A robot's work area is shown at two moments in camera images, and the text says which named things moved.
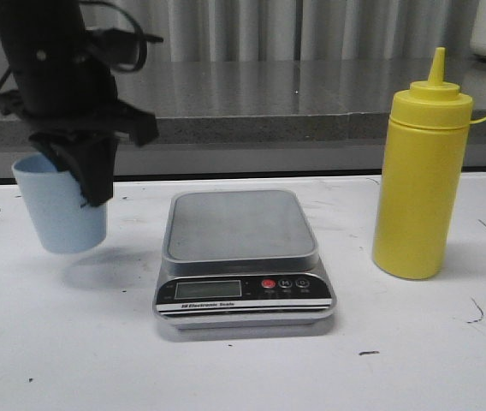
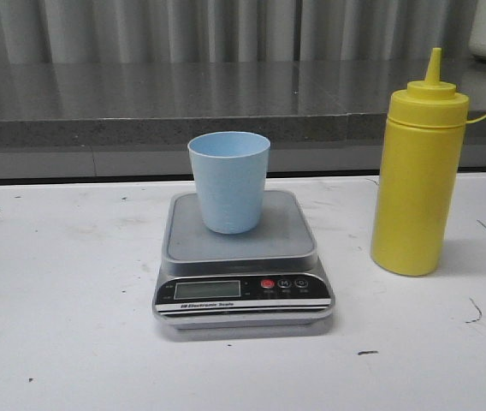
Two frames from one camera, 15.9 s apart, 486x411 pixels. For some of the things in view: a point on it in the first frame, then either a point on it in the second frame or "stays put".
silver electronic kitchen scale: x=242 y=262 stays put
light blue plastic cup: x=63 y=220 -> x=231 y=170
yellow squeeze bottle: x=422 y=176 stays put
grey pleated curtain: x=211 y=31 stays put
